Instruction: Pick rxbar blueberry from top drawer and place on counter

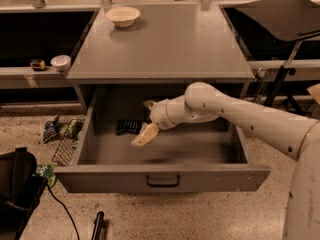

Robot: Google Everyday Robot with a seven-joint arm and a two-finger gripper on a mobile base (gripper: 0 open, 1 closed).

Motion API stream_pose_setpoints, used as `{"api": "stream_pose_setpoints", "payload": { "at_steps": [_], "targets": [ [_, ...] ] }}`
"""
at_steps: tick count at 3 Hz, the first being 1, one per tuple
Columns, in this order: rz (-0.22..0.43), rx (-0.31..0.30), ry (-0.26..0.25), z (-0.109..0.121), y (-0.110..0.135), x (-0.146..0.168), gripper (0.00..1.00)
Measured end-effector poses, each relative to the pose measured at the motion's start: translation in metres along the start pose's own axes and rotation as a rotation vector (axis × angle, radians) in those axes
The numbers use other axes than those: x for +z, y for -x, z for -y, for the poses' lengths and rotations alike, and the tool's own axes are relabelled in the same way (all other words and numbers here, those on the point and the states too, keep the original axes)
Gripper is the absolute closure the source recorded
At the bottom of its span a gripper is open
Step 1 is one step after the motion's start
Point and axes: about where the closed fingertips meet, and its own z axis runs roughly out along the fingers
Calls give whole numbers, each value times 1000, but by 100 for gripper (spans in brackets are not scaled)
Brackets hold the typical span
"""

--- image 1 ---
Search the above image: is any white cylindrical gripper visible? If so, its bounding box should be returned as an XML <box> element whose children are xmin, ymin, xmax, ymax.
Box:
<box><xmin>131</xmin><ymin>99</ymin><xmax>175</xmax><ymax>147</ymax></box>

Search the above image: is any dark blue rxbar wrapper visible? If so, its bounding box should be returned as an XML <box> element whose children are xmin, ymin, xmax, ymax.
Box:
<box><xmin>115</xmin><ymin>120</ymin><xmax>143</xmax><ymax>135</ymax></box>

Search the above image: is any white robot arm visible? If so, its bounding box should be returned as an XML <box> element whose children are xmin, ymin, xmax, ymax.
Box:
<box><xmin>131</xmin><ymin>82</ymin><xmax>320</xmax><ymax>240</ymax></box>

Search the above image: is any black robot base left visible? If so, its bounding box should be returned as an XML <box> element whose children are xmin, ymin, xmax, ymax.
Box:
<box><xmin>0</xmin><ymin>147</ymin><xmax>48</xmax><ymax>240</ymax></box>

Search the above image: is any grey cabinet with counter top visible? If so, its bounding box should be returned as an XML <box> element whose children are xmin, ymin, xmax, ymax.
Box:
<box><xmin>67</xmin><ymin>2</ymin><xmax>253</xmax><ymax>112</ymax></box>

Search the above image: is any grey open top drawer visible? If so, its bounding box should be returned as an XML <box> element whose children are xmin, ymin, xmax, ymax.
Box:
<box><xmin>55</xmin><ymin>85</ymin><xmax>271</xmax><ymax>193</ymax></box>

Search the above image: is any green snack bag on floor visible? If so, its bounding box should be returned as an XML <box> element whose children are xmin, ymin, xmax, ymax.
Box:
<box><xmin>64</xmin><ymin>119</ymin><xmax>84</xmax><ymax>140</ymax></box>

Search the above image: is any blue snack bag on floor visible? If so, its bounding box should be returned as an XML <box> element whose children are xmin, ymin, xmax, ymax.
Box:
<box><xmin>42</xmin><ymin>115</ymin><xmax>59</xmax><ymax>143</ymax></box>

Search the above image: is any small white cup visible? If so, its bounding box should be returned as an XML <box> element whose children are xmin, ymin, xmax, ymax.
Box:
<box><xmin>50</xmin><ymin>55</ymin><xmax>71</xmax><ymax>72</ymax></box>

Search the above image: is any large beige bowl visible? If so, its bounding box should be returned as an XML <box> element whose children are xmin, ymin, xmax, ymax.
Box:
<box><xmin>105</xmin><ymin>6</ymin><xmax>140</xmax><ymax>28</ymax></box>

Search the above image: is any black cylindrical tool on floor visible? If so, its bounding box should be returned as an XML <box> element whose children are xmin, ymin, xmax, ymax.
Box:
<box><xmin>91</xmin><ymin>211</ymin><xmax>104</xmax><ymax>240</ymax></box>

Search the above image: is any green white snack bag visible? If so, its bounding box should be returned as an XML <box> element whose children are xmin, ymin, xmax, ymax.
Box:
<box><xmin>36</xmin><ymin>164</ymin><xmax>56</xmax><ymax>188</ymax></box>

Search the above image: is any yellow black tape measure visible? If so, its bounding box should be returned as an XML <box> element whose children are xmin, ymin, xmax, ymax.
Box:
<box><xmin>30</xmin><ymin>59</ymin><xmax>46</xmax><ymax>71</ymax></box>

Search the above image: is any grey low shelf left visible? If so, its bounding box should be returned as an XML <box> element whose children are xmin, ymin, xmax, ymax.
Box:
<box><xmin>0</xmin><ymin>66</ymin><xmax>72</xmax><ymax>90</ymax></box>

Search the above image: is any grey low shelf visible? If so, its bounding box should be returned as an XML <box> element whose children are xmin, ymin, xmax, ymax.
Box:
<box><xmin>0</xmin><ymin>66</ymin><xmax>72</xmax><ymax>90</ymax></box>
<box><xmin>248</xmin><ymin>59</ymin><xmax>320</xmax><ymax>82</ymax></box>

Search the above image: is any grey low shelf right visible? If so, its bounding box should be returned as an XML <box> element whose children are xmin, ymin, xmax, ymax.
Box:
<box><xmin>248</xmin><ymin>59</ymin><xmax>320</xmax><ymax>82</ymax></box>

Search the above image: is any black tray stand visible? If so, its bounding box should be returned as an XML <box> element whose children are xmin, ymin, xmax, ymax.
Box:
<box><xmin>233</xmin><ymin>0</ymin><xmax>320</xmax><ymax>106</ymax></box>

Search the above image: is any black drawer handle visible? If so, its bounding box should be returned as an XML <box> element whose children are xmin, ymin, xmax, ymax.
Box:
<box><xmin>145</xmin><ymin>175</ymin><xmax>181</xmax><ymax>188</ymax></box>

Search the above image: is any wire mesh rack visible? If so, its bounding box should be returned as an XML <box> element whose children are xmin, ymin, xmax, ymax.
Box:
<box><xmin>52</xmin><ymin>131</ymin><xmax>79</xmax><ymax>166</ymax></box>

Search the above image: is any black cable on floor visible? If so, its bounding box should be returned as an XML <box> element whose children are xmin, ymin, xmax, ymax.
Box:
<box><xmin>45</xmin><ymin>183</ymin><xmax>81</xmax><ymax>240</ymax></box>

